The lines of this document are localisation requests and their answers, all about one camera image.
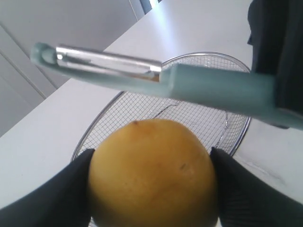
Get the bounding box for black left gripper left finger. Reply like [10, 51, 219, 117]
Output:
[0, 149, 94, 227]

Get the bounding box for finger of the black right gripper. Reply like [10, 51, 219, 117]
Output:
[247, 0, 303, 129]

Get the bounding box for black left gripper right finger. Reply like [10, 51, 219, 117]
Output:
[210, 148, 303, 227]

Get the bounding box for teal handled vegetable peeler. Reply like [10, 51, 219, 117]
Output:
[31, 42, 303, 131]

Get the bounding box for yellow lemon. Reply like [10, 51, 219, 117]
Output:
[88, 119, 218, 227]

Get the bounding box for white cabinet doors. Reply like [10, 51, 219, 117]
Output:
[0, 0, 152, 134]

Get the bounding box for oval wire mesh basket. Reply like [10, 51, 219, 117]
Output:
[71, 51, 251, 163]

